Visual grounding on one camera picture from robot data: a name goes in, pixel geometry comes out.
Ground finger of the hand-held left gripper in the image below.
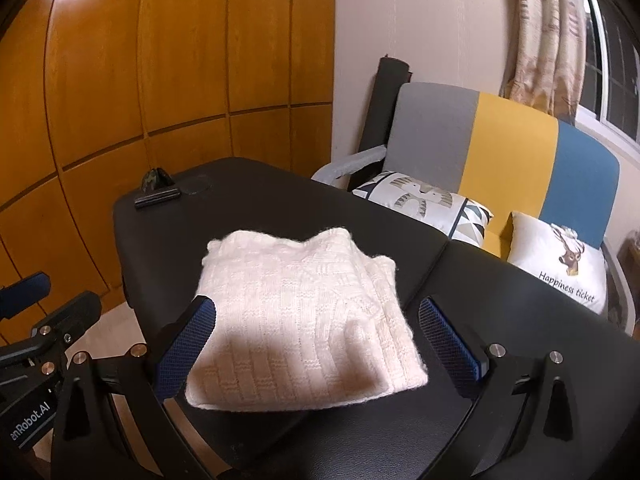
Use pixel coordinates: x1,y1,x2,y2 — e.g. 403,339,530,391
0,272,53,321
31,290,104,359

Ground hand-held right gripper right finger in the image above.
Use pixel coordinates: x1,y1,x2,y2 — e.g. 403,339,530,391
417,296,584,480

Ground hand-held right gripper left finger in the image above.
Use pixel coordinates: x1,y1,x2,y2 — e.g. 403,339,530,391
50,295,219,480

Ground white knit sweater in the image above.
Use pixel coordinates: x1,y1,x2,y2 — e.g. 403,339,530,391
185,227,432,412

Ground deer print pillow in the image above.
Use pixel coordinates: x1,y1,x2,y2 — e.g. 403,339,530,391
506,211,609,317

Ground geometric print pillow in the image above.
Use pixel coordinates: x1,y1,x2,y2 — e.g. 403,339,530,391
351,170,494,249

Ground black clamp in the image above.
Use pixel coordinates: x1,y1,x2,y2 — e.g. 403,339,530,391
133,167,182,209

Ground grey yellow blue sofa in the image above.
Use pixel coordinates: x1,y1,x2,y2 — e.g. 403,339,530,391
310,82,637,337

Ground wooden wardrobe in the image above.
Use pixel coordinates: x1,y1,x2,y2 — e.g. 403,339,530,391
0,0,337,347

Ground black rolled mat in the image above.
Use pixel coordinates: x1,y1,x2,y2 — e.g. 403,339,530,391
359,55,414,192

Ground beige patterned curtain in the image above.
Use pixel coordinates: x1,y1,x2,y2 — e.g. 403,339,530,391
499,0,597,127

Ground large window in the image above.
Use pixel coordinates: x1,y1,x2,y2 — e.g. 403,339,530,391
574,0,640,144

